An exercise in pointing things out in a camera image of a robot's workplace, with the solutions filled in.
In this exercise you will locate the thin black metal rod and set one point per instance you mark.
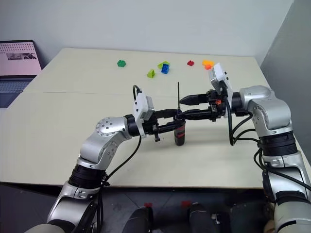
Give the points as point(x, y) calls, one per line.
point(178, 97)

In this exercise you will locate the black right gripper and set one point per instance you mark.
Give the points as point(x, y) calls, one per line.
point(216, 106)

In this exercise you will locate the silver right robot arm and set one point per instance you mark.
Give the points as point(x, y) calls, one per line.
point(267, 106)

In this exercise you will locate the black cylinder with red label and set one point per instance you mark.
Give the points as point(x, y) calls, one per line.
point(179, 136)

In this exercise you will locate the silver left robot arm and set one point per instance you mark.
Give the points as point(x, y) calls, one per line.
point(109, 131)

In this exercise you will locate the green toy block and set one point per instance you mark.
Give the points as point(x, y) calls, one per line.
point(121, 63)

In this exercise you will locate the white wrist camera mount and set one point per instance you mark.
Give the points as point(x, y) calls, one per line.
point(219, 72)
point(143, 104)

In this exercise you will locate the blue toy block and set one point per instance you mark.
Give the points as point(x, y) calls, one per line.
point(165, 69)

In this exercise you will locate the dark rounded shape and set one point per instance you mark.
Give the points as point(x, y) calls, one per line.
point(142, 219)
point(201, 218)

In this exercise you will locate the open laptop computer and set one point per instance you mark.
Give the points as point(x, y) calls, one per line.
point(17, 58)

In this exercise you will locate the orange toy block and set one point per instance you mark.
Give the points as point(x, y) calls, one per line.
point(207, 63)

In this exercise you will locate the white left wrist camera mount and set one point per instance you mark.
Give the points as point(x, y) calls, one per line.
point(143, 104)

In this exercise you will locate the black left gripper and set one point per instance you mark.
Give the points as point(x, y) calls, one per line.
point(151, 125)

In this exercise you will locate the lime wedge toy block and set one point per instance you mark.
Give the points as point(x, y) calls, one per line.
point(151, 74)

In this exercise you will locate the red toy block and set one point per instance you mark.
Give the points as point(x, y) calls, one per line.
point(191, 62)

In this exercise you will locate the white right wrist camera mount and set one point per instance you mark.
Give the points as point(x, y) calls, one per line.
point(219, 72)

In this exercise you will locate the lime flat toy block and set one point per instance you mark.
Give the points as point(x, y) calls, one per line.
point(160, 65)

